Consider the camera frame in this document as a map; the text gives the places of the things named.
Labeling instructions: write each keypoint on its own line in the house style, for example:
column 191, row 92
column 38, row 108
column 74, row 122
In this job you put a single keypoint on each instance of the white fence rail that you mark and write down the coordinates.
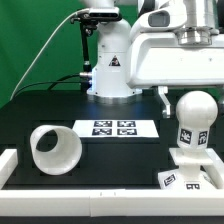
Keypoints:
column 117, row 202
column 216, row 169
column 8, row 163

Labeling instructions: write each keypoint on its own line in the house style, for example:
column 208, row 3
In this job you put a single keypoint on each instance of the black depth camera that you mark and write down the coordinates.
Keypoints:
column 106, row 14

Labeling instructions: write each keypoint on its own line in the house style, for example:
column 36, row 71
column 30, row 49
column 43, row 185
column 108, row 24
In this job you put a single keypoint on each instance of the white marker sheet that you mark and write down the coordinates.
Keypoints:
column 115, row 128

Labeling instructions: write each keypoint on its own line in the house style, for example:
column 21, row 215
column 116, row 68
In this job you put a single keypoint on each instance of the white front fence rail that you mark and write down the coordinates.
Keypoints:
column 117, row 202

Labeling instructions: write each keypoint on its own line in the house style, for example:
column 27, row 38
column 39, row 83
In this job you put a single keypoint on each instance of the white lamp base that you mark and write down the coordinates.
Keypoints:
column 190, row 173

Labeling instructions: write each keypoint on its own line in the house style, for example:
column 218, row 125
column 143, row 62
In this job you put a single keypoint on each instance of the white right fence rail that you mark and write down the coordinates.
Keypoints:
column 216, row 169

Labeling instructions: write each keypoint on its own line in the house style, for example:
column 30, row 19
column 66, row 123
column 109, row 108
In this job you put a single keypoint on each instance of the white lamp shade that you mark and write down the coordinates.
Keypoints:
column 63, row 157

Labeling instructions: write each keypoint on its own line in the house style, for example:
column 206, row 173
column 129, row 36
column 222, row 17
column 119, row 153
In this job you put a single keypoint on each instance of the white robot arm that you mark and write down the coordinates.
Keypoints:
column 205, row 19

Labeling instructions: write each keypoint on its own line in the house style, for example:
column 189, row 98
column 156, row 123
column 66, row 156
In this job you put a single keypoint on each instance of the black camera stand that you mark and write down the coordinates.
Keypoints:
column 86, row 31

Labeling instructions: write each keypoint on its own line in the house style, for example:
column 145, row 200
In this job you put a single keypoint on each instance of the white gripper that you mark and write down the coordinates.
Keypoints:
column 156, row 59

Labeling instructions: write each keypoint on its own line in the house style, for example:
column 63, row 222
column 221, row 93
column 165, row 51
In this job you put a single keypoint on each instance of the white lamp bulb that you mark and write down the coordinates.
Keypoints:
column 196, row 111

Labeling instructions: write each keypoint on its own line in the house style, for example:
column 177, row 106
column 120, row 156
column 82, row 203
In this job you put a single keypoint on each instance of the white left fence rail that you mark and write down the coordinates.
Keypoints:
column 8, row 163

